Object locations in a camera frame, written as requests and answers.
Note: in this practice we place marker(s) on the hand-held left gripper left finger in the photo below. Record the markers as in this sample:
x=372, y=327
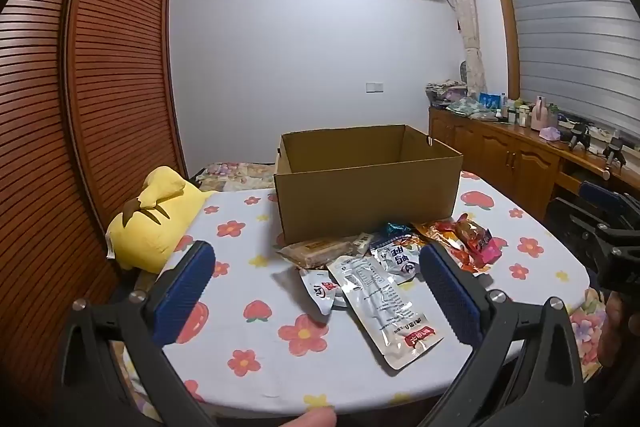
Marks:
x=182, y=289

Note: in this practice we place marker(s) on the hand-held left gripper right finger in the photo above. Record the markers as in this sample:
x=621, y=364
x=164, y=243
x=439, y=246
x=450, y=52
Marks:
x=447, y=292

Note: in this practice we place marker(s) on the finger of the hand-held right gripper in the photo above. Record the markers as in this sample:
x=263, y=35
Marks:
x=575, y=232
x=597, y=193

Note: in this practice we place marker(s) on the orange snack packet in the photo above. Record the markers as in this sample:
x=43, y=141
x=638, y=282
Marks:
x=437, y=234

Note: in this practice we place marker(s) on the white blue-print snack packet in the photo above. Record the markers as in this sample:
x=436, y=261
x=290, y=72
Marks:
x=397, y=259

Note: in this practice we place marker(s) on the pink and red snack packet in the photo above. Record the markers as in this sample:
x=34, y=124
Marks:
x=475, y=237

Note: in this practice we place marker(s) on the large silver red-label packet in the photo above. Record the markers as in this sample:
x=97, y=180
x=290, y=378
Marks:
x=380, y=307

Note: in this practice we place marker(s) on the cardboard box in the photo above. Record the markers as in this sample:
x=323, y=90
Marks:
x=365, y=197

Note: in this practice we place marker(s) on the small white red-print packet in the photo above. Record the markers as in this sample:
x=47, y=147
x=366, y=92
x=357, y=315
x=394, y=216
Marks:
x=320, y=289

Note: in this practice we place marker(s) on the brown biscuit packet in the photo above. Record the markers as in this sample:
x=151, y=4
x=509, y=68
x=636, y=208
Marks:
x=315, y=253

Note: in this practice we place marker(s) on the person's right hand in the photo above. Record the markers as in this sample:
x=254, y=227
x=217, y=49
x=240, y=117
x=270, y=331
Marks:
x=617, y=332

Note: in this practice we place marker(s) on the person's left hand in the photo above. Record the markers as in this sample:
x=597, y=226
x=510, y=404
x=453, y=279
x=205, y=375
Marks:
x=312, y=418

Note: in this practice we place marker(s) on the small black tripod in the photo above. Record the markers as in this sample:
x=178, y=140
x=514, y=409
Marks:
x=614, y=154
x=579, y=134

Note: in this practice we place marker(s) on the yellow plush toy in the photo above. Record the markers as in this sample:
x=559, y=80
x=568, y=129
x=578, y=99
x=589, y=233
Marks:
x=150, y=227

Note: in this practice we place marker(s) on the teal snack packet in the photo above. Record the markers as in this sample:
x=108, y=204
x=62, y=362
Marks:
x=397, y=233

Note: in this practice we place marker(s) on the floral strawberry tablecloth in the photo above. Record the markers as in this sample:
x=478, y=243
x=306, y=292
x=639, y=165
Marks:
x=250, y=227

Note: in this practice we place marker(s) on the pink bottle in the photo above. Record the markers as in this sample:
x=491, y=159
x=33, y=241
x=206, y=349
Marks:
x=539, y=114

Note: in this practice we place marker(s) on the wooden sideboard cabinet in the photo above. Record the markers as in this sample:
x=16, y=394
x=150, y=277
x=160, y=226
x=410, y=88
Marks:
x=500, y=152

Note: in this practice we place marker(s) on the group of toiletry bottles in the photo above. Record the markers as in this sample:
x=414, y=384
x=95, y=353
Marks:
x=517, y=113

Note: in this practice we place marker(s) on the patchwork floral bed sheet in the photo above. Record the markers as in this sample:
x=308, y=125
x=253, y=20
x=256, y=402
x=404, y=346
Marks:
x=235, y=174

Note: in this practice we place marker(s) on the blue carton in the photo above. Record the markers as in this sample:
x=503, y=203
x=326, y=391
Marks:
x=490, y=100

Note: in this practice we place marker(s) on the green patterned cloth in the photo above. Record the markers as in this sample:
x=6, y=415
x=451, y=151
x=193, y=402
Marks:
x=470, y=107

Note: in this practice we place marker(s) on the grey window blind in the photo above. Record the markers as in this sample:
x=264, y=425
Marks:
x=575, y=32

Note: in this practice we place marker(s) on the small desk fan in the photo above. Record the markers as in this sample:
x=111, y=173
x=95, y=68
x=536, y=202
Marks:
x=463, y=72

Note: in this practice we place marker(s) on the pile of folded cloths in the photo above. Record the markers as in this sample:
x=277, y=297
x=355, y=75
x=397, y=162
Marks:
x=445, y=93

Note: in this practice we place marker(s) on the wooden louvered wardrobe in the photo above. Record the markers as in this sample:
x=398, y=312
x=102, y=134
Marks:
x=75, y=107

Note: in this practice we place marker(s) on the cream patterned curtain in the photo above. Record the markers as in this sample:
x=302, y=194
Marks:
x=467, y=22

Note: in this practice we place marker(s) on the wooden window frame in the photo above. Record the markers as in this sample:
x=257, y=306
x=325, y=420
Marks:
x=504, y=12

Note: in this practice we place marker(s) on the white wall switch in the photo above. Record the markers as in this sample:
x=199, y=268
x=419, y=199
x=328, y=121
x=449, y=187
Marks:
x=374, y=87

